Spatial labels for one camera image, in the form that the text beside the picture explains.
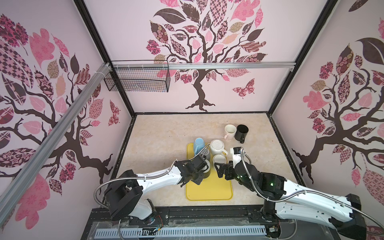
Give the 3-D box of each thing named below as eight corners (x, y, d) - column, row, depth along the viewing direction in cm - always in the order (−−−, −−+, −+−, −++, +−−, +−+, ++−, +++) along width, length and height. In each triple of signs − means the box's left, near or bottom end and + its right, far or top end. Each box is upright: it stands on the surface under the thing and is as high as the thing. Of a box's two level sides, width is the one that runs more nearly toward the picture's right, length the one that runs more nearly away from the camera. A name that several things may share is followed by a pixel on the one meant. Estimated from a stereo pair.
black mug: (231, 140, 105) (234, 133, 98) (235, 131, 111) (238, 122, 103) (242, 145, 102) (245, 137, 95) (246, 134, 108) (249, 126, 101)
